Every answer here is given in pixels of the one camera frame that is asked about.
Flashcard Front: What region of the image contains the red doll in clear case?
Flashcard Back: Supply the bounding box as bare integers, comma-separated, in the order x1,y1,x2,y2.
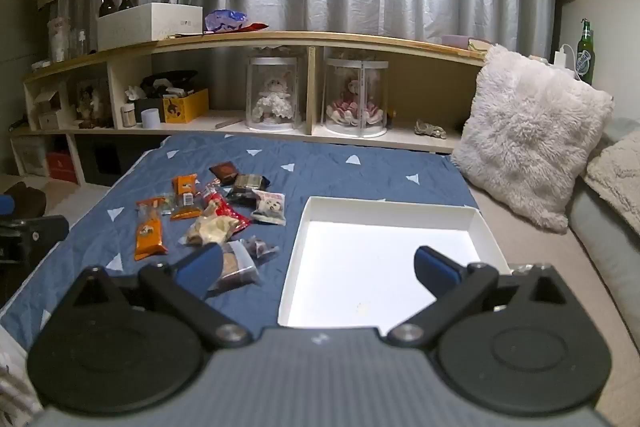
322,57,390,138

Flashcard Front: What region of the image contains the small green clear packet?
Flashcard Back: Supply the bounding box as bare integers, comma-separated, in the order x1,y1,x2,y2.
137,196,176,215

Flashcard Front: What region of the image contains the silver beaded ornament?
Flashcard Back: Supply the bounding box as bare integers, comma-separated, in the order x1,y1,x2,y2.
414,119,448,139

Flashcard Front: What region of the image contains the clear packet of beige pastry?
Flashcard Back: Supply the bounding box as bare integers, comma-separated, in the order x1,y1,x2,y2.
179,214,241,248

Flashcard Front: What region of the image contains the brown decorative figure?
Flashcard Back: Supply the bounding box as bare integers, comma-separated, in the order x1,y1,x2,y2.
75,79,113,128

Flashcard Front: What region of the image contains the orange snack packet with barcode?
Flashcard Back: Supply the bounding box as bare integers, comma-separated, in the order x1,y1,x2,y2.
170,175,203,221

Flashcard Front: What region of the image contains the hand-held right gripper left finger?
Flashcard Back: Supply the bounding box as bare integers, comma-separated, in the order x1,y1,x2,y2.
75,243,252,350

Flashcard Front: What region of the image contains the green beer bottle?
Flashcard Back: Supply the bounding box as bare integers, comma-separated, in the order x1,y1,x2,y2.
576,19,596,85

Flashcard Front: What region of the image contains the pink dress doll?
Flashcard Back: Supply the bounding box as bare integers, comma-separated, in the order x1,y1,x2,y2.
327,77,383,126

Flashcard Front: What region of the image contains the red snack packet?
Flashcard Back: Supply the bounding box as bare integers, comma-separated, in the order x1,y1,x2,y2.
202,192,251,233

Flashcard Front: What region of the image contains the white storage box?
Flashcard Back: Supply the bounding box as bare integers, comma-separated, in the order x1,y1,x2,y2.
97,3,203,52

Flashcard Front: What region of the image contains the red box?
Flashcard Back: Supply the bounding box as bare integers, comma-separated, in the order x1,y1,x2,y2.
46,151,81,180

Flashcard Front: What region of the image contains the yellow cardboard box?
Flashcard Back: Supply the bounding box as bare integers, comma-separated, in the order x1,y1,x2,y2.
162,88,210,124

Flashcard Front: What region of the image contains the blue plastic bag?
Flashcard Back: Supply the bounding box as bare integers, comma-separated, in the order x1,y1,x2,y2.
205,9,248,32

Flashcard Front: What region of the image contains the white dress doll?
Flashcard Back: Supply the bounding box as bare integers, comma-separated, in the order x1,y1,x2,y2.
251,74,293,122

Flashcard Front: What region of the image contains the dark tissue box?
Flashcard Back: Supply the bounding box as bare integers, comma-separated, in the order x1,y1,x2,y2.
125,84,166,122

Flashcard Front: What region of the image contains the large orange snack packet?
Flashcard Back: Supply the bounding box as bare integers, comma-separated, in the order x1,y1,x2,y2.
134,211,169,260

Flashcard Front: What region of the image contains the small open cardboard box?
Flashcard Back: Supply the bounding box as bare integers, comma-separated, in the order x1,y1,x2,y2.
32,88,63,130

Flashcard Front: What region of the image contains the doll in clear case left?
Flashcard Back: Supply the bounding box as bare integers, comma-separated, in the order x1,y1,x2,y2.
245,54,306,131

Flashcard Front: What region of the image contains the striped cloth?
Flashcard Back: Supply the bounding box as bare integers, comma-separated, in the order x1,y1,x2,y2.
0,327,41,418

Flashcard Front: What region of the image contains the fluffy white pillow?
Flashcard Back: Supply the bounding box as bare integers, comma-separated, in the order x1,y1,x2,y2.
450,44,615,234

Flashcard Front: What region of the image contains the wooden shelf unit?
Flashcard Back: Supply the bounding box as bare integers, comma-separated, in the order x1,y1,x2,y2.
10,31,488,185

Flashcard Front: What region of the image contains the dark clear-wrapped snack packet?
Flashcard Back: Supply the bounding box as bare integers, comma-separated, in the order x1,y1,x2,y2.
225,174,271,206

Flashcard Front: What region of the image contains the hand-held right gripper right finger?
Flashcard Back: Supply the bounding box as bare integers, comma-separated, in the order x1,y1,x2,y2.
389,246,571,350

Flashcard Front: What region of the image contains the blue triangle-print blanket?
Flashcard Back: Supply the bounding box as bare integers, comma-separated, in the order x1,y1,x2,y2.
0,132,481,353

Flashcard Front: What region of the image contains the glass jar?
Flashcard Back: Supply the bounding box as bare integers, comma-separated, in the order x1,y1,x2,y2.
47,18,71,62
70,29,91,58

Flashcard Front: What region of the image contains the black bag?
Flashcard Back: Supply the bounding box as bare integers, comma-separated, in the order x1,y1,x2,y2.
141,71,201,98

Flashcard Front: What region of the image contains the dark cloth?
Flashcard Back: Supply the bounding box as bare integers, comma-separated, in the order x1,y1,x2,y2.
0,182,47,220

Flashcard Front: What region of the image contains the grey sofa cushion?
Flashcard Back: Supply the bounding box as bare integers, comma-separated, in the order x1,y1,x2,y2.
565,117,640,338

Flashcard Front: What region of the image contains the white face-print snack packet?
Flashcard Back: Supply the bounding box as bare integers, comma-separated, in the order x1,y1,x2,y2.
250,189,287,226

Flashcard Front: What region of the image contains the clear packet of brown cookie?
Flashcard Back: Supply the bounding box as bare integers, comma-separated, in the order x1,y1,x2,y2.
207,241,261,292

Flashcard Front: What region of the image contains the brown square snack packet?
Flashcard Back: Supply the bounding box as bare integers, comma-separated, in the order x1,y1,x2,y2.
209,161,241,182

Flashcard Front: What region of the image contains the white cardboard box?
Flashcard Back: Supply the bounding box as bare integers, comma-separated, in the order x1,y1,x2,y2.
277,196,511,338

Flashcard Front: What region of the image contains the beige knitted pillow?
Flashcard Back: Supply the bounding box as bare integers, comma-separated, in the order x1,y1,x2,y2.
582,127,640,238

